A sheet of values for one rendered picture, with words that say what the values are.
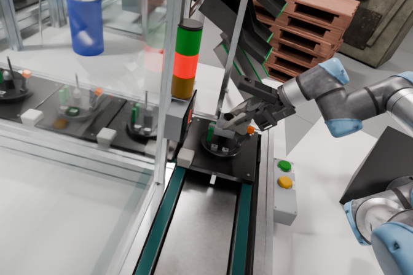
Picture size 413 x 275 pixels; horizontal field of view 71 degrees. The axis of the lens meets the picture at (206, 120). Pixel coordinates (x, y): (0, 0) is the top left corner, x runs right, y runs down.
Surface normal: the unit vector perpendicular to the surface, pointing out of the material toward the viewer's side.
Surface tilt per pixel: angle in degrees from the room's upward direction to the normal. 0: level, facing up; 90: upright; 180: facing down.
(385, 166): 48
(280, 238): 0
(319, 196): 0
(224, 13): 90
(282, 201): 0
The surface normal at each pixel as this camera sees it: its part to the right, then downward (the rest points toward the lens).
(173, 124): -0.19, 0.58
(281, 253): 0.16, -0.78
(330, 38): -0.52, 0.46
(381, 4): -0.70, 0.35
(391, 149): -0.35, -0.22
